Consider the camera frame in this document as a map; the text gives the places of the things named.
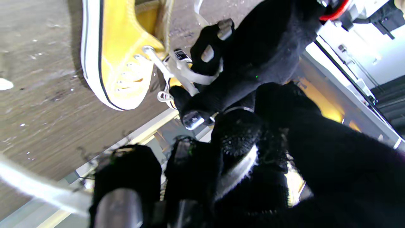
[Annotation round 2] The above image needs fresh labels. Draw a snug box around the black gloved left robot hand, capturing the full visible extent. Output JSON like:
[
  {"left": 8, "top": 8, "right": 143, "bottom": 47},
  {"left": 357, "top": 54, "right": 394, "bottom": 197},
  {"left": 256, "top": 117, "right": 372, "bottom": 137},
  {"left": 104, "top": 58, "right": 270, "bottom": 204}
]
[{"left": 169, "top": 0, "right": 329, "bottom": 131}]

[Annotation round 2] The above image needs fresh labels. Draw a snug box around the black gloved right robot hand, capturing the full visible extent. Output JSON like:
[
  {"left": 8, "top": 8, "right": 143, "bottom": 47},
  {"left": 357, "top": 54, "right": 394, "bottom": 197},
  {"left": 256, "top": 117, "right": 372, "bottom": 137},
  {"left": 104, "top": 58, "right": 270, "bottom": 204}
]
[{"left": 90, "top": 82, "right": 405, "bottom": 228}]

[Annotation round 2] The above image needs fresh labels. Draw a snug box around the orange canvas sneaker with laces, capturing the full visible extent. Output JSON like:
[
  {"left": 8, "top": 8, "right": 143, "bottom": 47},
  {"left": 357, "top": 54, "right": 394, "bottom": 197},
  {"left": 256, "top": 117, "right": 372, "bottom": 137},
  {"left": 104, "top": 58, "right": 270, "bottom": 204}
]
[{"left": 157, "top": 48, "right": 203, "bottom": 110}]

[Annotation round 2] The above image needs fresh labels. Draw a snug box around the red left arm cable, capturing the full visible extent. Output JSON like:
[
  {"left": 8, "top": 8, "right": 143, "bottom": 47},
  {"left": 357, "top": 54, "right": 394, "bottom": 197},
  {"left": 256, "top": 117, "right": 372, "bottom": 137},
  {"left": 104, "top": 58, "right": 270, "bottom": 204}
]
[{"left": 320, "top": 0, "right": 351, "bottom": 22}]

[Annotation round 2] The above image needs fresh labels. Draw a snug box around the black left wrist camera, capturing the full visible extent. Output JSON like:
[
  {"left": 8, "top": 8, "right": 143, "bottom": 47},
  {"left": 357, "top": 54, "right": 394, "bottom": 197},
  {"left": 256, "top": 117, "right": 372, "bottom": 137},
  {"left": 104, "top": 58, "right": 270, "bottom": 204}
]
[{"left": 367, "top": 2, "right": 405, "bottom": 40}]

